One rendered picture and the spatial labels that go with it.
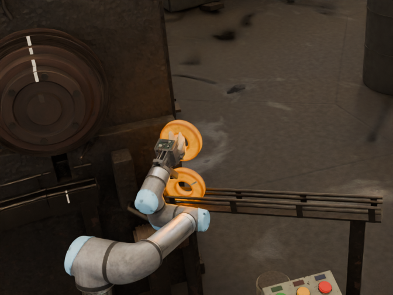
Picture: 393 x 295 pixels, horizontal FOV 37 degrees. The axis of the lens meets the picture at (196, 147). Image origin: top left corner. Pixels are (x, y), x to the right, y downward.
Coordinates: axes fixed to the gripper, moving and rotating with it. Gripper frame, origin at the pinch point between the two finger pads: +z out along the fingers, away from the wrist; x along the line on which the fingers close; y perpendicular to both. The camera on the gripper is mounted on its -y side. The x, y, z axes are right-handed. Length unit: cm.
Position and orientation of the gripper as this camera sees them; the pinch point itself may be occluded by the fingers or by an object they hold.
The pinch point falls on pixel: (180, 136)
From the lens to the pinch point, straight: 215.5
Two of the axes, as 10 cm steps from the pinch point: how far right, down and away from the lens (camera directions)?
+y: -1.7, -6.9, -7.0
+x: -9.4, -1.1, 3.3
